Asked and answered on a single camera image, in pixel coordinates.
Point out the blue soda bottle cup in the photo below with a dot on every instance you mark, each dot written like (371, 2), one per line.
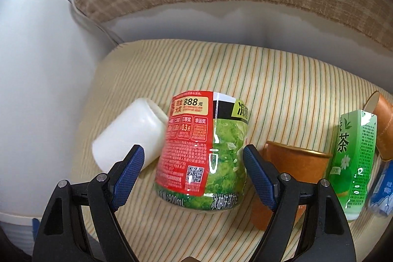
(380, 202)

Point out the orange paper cup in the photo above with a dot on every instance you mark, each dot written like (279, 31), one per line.
(382, 109)
(304, 165)

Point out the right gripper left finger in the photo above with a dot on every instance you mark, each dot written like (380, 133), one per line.
(62, 235)

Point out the white plastic cup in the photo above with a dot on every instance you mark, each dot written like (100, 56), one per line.
(141, 123)

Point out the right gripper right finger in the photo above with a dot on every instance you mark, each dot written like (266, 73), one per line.
(325, 234)

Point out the far orange paper cup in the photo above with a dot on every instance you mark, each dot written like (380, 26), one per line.
(382, 109)

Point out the near orange paper cup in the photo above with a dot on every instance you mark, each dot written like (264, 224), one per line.
(304, 165)

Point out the cut green tea bottle cup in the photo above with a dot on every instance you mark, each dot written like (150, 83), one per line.
(201, 166)

